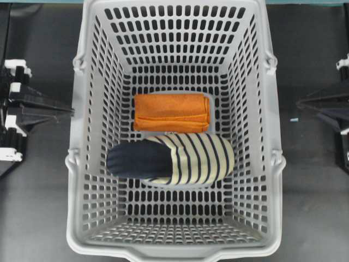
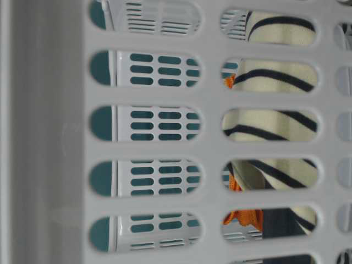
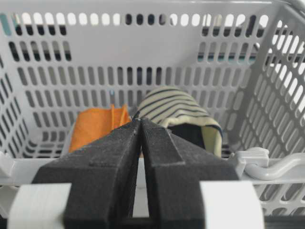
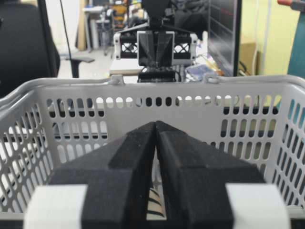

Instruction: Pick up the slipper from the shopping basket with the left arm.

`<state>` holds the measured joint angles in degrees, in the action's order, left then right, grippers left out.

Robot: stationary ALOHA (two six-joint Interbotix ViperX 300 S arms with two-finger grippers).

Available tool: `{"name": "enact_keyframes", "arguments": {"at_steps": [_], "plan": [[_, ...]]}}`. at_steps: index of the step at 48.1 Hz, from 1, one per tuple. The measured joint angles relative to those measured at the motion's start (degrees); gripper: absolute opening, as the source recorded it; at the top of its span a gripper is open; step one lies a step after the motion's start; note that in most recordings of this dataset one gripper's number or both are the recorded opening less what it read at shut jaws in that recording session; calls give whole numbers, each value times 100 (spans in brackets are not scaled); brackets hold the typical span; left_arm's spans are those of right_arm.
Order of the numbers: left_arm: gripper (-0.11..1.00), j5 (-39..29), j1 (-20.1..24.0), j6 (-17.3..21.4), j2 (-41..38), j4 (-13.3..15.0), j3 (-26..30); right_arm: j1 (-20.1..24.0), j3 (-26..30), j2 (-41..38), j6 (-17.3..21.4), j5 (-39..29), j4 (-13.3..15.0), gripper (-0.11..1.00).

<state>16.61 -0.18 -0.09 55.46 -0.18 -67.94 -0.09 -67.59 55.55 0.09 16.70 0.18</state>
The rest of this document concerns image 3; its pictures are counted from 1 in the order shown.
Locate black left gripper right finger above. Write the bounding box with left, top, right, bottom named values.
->
left=140, top=119, right=239, bottom=229

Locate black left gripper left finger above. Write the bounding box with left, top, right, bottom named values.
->
left=32, top=120, right=141, bottom=229

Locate striped cream slipper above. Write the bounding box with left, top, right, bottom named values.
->
left=137, top=86, right=223, bottom=157

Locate grey plastic shopping basket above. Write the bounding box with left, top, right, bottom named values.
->
left=0, top=0, right=305, bottom=229

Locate orange cloth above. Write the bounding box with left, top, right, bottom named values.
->
left=69, top=105, right=131, bottom=153

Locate grey basket handle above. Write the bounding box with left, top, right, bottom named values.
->
left=227, top=147, right=305, bottom=181

